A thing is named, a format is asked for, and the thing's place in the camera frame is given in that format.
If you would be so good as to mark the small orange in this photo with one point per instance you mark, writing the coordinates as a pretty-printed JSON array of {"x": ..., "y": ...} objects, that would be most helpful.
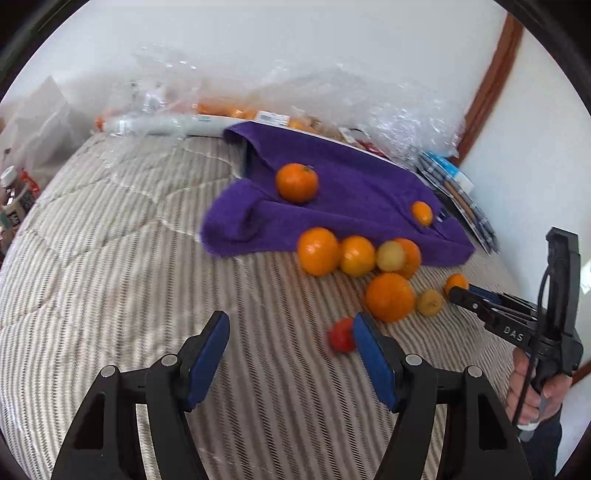
[
  {"x": 422, "y": 213},
  {"x": 457, "y": 280}
]

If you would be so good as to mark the purple towel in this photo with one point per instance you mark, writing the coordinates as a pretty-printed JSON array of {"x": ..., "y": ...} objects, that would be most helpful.
[{"x": 360, "y": 194}]

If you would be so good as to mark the white capped drink bottle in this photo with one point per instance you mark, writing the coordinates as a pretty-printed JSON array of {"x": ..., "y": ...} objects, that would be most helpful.
[{"x": 14, "y": 189}]

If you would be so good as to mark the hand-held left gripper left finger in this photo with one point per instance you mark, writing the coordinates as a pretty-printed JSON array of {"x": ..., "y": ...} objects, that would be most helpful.
[{"x": 210, "y": 355}]

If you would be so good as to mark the clear bag of brown snacks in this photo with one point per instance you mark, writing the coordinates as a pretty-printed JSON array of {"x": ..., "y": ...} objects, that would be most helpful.
[{"x": 355, "y": 138}]

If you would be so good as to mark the large orange with stem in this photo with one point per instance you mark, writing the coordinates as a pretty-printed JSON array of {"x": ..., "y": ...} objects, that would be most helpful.
[{"x": 297, "y": 184}]

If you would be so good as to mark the white long bar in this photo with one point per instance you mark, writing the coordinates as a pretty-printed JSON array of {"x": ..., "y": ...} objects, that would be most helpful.
[{"x": 184, "y": 124}]

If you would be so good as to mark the white plastic bag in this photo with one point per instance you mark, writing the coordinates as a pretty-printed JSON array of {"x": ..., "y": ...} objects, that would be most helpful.
[{"x": 41, "y": 124}]

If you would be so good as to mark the small yellow citrus fruit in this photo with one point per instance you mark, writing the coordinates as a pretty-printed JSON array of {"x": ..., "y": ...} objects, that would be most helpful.
[
  {"x": 429, "y": 302},
  {"x": 390, "y": 256}
]

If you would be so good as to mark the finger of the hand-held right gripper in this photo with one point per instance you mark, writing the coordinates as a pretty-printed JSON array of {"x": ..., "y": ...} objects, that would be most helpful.
[
  {"x": 466, "y": 300},
  {"x": 481, "y": 292}
]

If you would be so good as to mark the red tomato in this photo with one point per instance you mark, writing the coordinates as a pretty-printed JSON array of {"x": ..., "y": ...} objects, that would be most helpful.
[{"x": 339, "y": 335}]

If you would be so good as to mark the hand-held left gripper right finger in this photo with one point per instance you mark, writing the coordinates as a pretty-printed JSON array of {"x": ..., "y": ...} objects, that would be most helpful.
[{"x": 374, "y": 355}]

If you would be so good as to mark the blue tissue pack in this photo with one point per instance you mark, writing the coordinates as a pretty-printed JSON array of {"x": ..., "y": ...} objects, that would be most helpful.
[{"x": 443, "y": 165}]

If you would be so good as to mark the medium orange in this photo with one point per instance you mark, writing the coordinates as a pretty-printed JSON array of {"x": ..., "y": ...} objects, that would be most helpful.
[
  {"x": 318, "y": 251},
  {"x": 413, "y": 258},
  {"x": 357, "y": 256}
]

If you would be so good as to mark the dark label drink bottle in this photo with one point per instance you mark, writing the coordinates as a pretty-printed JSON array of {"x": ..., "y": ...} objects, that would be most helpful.
[{"x": 8, "y": 224}]

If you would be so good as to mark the checkered blue cloth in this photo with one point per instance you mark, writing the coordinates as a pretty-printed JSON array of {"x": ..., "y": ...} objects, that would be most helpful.
[{"x": 466, "y": 212}]

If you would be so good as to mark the clear bag of oranges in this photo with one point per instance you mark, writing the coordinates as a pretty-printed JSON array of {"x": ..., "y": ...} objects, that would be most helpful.
[{"x": 240, "y": 110}]

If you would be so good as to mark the person's right forearm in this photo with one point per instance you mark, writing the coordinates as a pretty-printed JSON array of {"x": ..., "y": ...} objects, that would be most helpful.
[{"x": 545, "y": 450}]

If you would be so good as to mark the large crumpled clear plastic wrap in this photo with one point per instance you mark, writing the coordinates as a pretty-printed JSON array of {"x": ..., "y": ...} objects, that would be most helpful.
[{"x": 369, "y": 101}]

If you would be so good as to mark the brown wooden door frame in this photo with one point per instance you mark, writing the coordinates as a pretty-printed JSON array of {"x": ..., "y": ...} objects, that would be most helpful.
[{"x": 496, "y": 83}]

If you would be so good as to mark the striped bed quilt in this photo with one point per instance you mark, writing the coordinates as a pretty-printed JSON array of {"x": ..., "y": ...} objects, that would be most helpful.
[{"x": 115, "y": 277}]

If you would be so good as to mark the crumpled clear plastic bag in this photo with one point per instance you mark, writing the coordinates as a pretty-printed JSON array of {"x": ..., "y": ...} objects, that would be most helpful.
[{"x": 157, "y": 78}]

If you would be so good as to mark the person's right hand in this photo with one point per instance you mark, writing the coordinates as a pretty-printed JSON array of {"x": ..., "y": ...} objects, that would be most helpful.
[{"x": 518, "y": 378}]

